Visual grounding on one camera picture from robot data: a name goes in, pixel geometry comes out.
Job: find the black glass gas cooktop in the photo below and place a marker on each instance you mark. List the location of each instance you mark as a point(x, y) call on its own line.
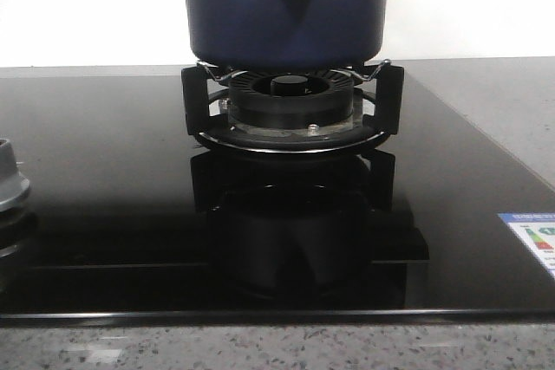
point(130, 222)

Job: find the silver right stove knob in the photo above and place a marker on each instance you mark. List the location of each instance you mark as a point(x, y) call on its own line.
point(15, 187)

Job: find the right burner pan support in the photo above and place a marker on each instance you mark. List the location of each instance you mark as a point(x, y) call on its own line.
point(375, 117)

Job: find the blue saucepan with handle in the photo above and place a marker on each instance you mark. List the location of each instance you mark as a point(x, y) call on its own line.
point(285, 34)

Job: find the energy rating label sticker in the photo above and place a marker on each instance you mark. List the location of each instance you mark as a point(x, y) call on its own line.
point(536, 231)

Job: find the right black gas burner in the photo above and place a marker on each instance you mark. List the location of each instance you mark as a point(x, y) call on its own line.
point(291, 101)

